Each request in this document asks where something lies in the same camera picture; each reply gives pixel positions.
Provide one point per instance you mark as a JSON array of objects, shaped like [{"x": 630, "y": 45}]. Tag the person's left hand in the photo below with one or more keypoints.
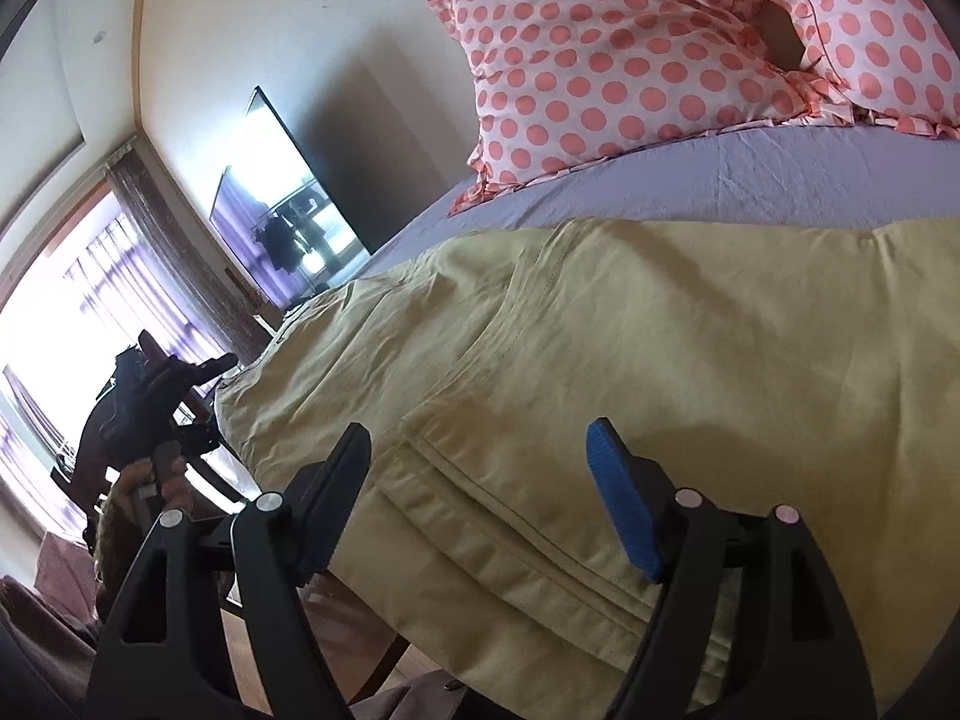
[{"x": 178, "y": 491}]

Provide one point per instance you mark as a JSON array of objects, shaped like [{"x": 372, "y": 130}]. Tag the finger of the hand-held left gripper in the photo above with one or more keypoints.
[
  {"x": 201, "y": 436},
  {"x": 217, "y": 364}
]

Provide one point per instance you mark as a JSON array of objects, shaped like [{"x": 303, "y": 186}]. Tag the brown curtain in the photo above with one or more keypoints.
[{"x": 195, "y": 255}]

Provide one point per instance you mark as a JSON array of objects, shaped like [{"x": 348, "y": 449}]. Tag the wall-mounted flat television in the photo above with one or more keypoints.
[{"x": 292, "y": 195}]

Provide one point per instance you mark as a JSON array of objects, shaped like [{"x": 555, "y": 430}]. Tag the yellow beige pants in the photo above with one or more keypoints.
[{"x": 600, "y": 360}]

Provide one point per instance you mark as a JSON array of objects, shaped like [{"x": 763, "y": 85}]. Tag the bed with lavender sheet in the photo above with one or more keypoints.
[{"x": 712, "y": 172}]

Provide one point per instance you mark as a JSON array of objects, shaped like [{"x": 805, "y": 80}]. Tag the large pink polka dot pillow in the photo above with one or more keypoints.
[{"x": 600, "y": 52}]

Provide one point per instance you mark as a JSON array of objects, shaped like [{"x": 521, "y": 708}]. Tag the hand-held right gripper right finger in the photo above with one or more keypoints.
[{"x": 626, "y": 510}]

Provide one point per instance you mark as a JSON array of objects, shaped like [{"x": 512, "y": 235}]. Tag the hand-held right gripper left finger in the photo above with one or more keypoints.
[{"x": 330, "y": 510}]

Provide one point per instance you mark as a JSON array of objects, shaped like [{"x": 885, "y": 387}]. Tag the small pink polka dot pillow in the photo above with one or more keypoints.
[{"x": 877, "y": 22}]

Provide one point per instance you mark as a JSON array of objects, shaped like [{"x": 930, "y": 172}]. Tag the pink cloth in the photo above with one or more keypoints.
[{"x": 64, "y": 570}]

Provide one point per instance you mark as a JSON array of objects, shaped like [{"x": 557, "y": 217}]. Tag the bright window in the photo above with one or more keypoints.
[{"x": 67, "y": 315}]

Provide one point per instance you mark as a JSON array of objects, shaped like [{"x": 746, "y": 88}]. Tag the person's left forearm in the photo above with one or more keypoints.
[{"x": 124, "y": 547}]

